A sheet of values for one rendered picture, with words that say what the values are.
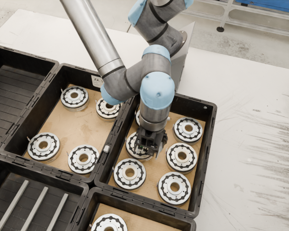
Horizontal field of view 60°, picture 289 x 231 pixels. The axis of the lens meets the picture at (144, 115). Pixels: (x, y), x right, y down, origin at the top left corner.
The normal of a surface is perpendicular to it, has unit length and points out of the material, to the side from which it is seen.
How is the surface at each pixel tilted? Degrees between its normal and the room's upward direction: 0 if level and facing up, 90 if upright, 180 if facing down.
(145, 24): 83
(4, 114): 0
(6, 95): 0
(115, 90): 65
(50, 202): 0
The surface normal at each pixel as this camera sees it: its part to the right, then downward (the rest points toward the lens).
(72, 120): 0.05, -0.56
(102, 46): 0.22, -0.01
